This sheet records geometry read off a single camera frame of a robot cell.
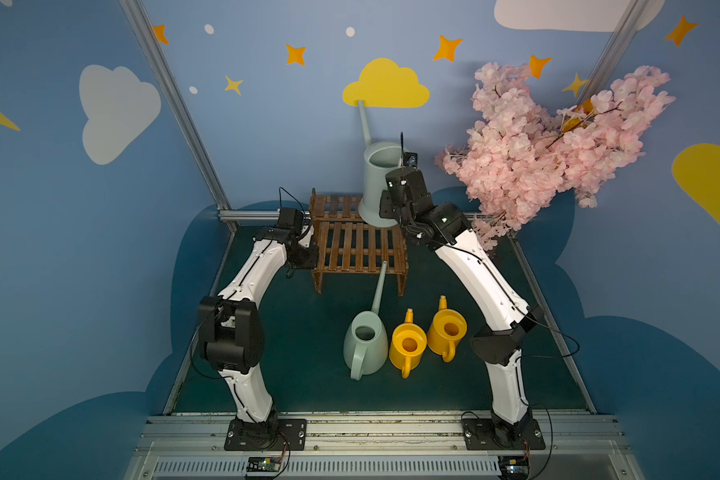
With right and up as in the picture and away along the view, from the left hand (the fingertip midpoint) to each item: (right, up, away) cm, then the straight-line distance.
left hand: (313, 258), depth 92 cm
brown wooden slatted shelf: (+9, +5, +6) cm, 12 cm away
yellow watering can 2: (+39, -20, -9) cm, 45 cm away
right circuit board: (+53, -51, -20) cm, 76 cm away
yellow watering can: (+28, -23, -13) cm, 38 cm away
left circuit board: (-9, -50, -20) cm, 55 cm away
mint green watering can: (+16, -23, -17) cm, 33 cm away
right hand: (+25, +17, -17) cm, 35 cm away
